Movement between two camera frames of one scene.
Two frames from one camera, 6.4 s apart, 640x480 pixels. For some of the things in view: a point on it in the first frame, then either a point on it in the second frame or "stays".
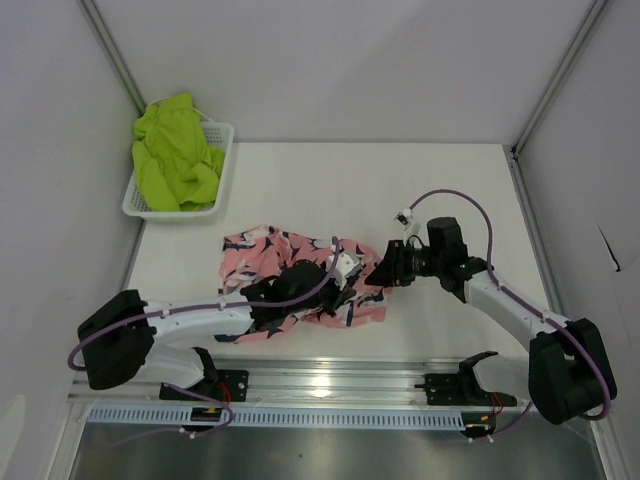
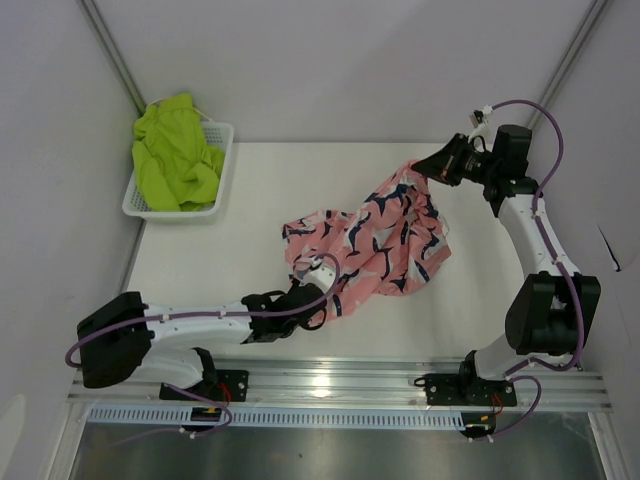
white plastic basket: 216,134 stays
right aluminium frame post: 514,151 stays
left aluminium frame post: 114,54 stays
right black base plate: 462,388 stays
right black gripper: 386,273 to 441,167
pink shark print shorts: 261,251 to 394,242
